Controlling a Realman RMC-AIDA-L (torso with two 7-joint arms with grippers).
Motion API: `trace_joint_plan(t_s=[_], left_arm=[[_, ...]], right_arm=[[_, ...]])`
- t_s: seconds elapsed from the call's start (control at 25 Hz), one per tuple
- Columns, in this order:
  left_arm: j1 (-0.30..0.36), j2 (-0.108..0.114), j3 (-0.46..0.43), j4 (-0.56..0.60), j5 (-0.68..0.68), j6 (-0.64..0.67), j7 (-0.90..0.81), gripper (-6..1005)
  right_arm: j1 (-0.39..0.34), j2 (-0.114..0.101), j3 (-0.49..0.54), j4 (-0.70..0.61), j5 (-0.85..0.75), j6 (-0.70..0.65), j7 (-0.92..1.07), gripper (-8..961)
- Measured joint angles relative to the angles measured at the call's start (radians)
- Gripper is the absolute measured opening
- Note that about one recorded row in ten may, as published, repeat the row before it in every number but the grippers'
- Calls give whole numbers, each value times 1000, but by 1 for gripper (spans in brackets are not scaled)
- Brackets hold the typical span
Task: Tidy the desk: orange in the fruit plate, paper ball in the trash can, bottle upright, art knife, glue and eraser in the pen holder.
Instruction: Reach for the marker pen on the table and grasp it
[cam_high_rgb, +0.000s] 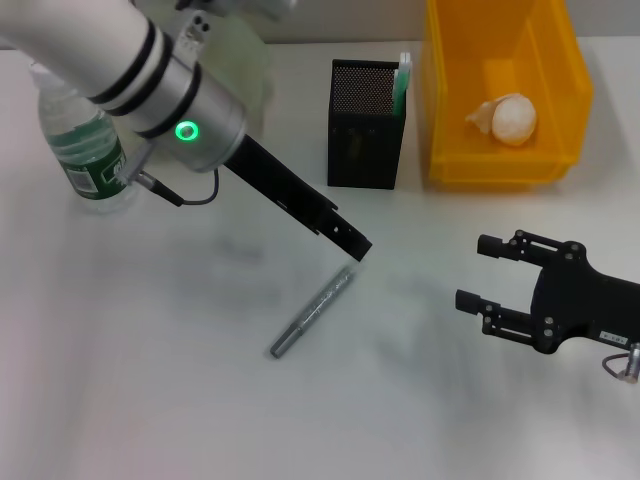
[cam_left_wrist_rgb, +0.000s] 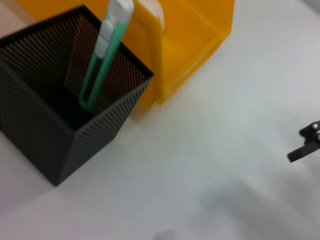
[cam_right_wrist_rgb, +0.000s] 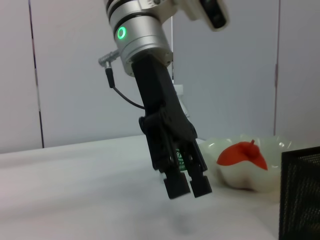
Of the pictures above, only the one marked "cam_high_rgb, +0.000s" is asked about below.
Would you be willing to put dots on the white paper ball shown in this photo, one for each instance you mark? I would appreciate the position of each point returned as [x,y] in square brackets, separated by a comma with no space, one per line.
[515,120]

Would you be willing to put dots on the grey marker pen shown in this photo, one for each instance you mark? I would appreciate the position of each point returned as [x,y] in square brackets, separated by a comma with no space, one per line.
[315,310]

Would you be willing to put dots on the black mesh pen holder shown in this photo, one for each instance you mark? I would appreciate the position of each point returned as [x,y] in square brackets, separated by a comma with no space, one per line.
[367,150]

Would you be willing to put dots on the clear green-label water bottle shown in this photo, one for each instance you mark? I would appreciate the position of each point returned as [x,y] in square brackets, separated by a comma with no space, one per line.
[85,150]

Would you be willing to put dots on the mint green pen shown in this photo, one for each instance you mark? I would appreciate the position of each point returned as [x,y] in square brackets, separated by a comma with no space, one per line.
[401,85]

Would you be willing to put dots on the pale green glass fruit plate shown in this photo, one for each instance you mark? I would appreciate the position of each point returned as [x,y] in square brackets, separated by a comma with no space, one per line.
[250,65]

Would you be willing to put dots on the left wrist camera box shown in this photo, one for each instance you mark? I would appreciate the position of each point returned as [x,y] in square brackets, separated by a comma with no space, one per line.
[197,30]

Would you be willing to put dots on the yellow plastic bin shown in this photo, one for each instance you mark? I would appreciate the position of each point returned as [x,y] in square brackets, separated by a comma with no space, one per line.
[500,165]

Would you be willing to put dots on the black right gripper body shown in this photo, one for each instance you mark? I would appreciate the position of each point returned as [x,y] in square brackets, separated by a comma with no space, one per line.
[580,300]

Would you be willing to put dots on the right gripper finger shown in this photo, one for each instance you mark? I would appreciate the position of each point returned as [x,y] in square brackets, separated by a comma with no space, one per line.
[492,246]
[470,301]

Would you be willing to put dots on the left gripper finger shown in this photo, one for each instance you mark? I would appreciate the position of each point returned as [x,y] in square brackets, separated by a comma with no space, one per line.
[350,237]

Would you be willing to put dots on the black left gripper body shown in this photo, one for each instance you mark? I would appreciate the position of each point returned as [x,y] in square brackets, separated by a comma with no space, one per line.
[280,185]

